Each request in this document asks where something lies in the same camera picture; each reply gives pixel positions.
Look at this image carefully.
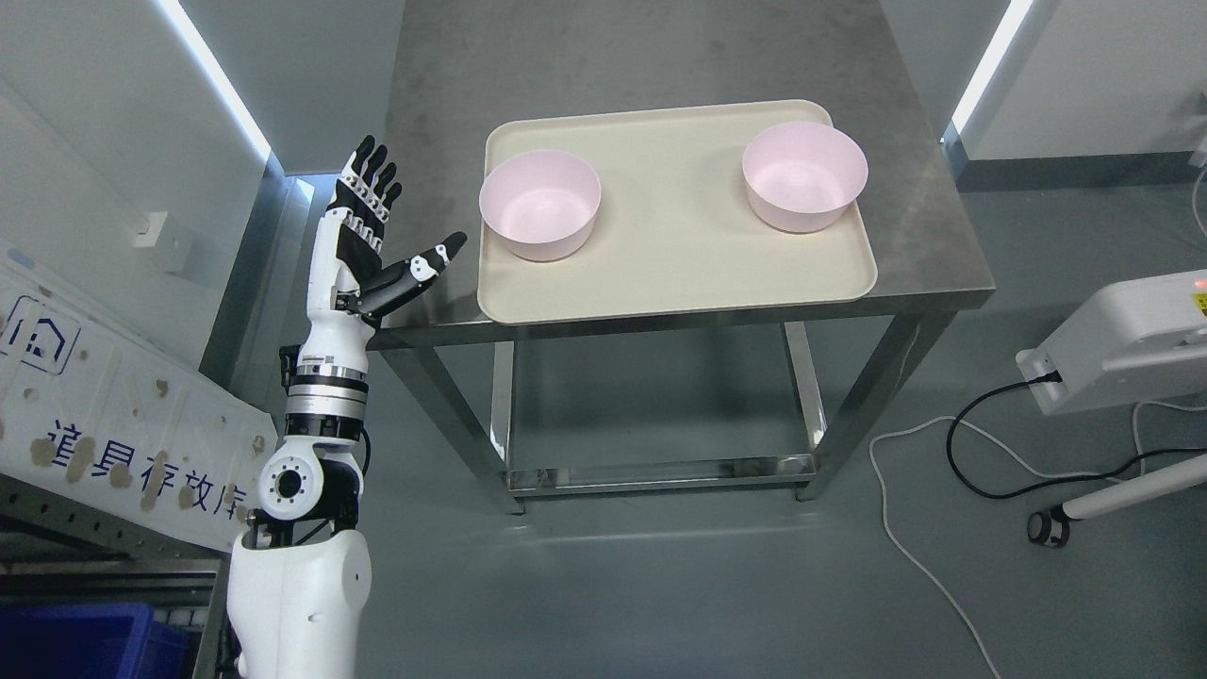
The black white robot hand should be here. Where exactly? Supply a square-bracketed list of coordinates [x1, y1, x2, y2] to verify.
[307, 135, 470, 328]

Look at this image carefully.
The pink bowl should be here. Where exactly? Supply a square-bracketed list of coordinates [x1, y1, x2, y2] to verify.
[478, 150, 604, 262]
[741, 121, 869, 235]

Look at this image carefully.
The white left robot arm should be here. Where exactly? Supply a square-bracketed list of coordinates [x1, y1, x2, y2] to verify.
[227, 310, 373, 678]

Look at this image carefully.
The metal shelf rack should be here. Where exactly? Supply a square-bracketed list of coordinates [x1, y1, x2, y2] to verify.
[1, 474, 237, 678]

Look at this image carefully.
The stainless steel table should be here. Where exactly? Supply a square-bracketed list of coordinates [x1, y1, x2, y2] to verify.
[371, 1, 995, 513]

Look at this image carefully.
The white sign board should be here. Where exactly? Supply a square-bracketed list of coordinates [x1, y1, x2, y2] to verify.
[1, 242, 276, 552]

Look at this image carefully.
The cream plastic tray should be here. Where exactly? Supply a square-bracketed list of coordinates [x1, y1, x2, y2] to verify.
[477, 99, 877, 327]

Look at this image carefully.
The blue bin lower left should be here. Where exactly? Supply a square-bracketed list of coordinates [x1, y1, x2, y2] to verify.
[1, 603, 189, 678]

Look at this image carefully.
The white stand leg with caster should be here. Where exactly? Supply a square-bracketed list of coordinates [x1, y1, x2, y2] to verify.
[1027, 453, 1206, 549]

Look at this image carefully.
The white machine on stand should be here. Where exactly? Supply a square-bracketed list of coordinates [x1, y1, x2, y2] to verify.
[1015, 270, 1206, 416]

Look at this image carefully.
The black power cable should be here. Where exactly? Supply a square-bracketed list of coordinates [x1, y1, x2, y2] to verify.
[946, 374, 1207, 501]

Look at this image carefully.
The white cable on floor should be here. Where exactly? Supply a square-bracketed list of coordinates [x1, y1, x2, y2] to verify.
[868, 416, 1207, 679]

